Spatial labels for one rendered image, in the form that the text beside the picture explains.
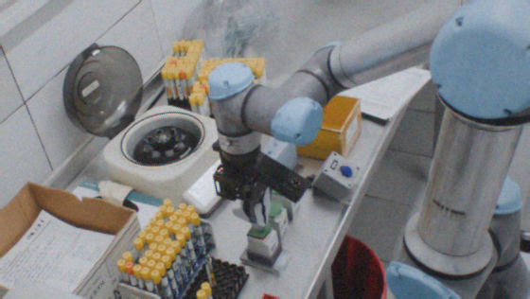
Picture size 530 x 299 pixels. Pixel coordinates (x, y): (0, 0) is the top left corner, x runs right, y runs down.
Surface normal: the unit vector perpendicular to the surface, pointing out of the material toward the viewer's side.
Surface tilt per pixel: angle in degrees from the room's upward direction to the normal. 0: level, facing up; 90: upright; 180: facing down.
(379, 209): 0
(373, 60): 87
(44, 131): 90
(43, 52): 90
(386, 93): 0
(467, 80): 83
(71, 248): 2
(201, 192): 25
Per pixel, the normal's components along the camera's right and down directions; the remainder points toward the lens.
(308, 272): -0.16, -0.78
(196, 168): 0.79, 0.26
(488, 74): -0.64, 0.46
